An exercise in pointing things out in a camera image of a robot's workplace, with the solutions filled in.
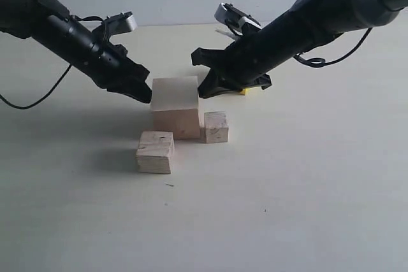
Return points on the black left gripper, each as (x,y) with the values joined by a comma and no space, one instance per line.
(111,69)

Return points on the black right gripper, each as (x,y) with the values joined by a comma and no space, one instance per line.
(242,64)

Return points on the yellow cube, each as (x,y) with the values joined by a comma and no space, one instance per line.
(244,92)

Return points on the large wooden cube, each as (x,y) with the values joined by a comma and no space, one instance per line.
(175,106)

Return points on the small wooden cube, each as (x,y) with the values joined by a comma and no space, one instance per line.
(214,127)

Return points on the medium wooden cube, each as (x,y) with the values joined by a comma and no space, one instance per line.
(155,152)

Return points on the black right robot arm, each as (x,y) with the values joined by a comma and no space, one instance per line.
(306,25)

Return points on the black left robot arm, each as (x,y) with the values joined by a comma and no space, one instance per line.
(83,42)

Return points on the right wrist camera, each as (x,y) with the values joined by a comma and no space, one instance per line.
(237,21)

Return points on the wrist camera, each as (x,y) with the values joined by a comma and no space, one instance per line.
(121,23)
(237,21)

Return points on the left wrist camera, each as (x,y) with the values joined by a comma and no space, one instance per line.
(121,23)

